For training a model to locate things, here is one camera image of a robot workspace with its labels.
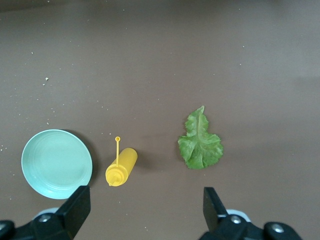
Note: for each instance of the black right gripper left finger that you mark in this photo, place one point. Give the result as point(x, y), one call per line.
point(76, 207)

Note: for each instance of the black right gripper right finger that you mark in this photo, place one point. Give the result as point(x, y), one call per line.
point(212, 212)

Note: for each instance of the yellow mustard squeeze bottle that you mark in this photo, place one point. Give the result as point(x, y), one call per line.
point(125, 162)

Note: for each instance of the mint green plate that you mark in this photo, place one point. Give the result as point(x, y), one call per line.
point(55, 162)

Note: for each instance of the green lettuce leaf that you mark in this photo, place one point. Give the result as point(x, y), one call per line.
point(200, 147)

